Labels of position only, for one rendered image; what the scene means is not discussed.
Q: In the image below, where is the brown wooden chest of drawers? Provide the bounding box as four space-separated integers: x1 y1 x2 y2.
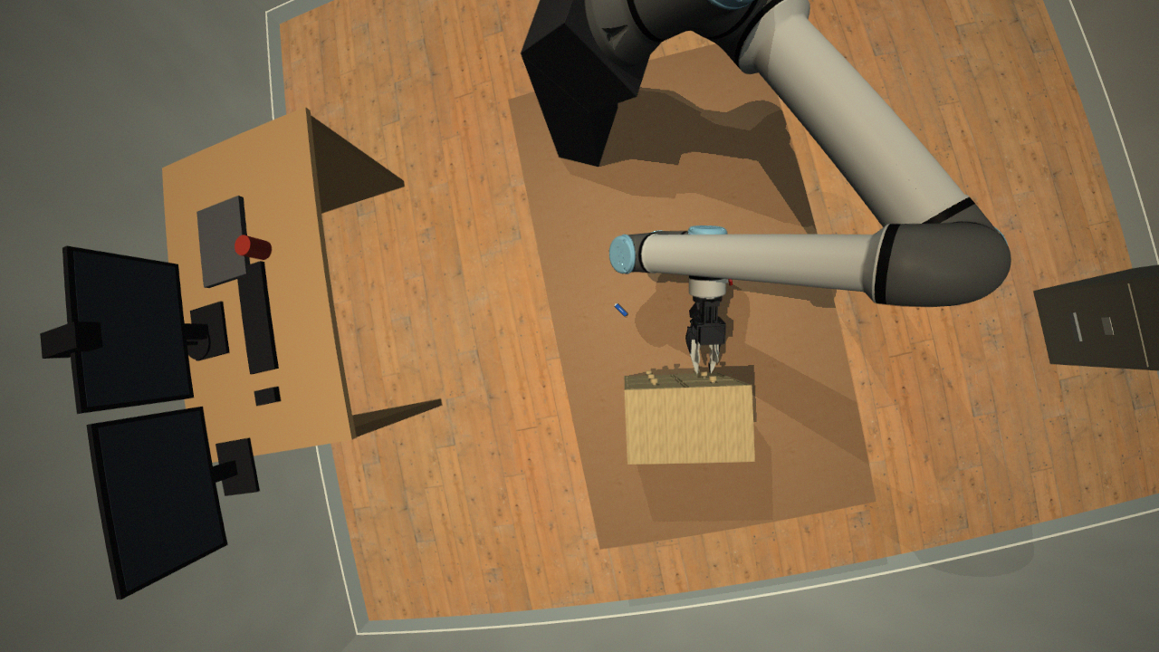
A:
624 372 755 466

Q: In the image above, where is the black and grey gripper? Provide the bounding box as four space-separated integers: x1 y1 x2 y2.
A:
685 296 726 374

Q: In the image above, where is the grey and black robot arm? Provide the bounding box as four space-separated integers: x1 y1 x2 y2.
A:
585 0 1011 307

